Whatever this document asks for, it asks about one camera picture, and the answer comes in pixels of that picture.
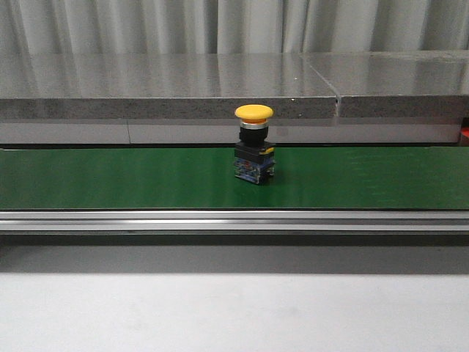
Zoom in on grey stone slab left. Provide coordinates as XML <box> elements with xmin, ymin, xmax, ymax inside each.
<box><xmin>1</xmin><ymin>54</ymin><xmax>336</xmax><ymax>120</ymax></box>

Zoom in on grey stone slab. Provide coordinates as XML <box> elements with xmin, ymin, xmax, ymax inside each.
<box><xmin>302</xmin><ymin>51</ymin><xmax>468</xmax><ymax>123</ymax></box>
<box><xmin>1</xmin><ymin>54</ymin><xmax>336</xmax><ymax>120</ymax></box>

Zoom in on green conveyor belt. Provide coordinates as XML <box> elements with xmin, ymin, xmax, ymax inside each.
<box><xmin>1</xmin><ymin>147</ymin><xmax>468</xmax><ymax>210</ymax></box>

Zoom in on grey stone slab right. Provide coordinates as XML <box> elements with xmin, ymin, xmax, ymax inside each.
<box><xmin>302</xmin><ymin>51</ymin><xmax>468</xmax><ymax>123</ymax></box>

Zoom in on red object at right edge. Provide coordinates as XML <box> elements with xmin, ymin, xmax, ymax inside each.
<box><xmin>458</xmin><ymin>127</ymin><xmax>469</xmax><ymax>147</ymax></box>

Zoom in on grey curtain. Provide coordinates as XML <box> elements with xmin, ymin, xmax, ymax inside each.
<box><xmin>1</xmin><ymin>1</ymin><xmax>468</xmax><ymax>55</ymax></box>

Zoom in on aluminium conveyor side rail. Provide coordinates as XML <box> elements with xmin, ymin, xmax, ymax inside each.
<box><xmin>1</xmin><ymin>210</ymin><xmax>468</xmax><ymax>234</ymax></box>

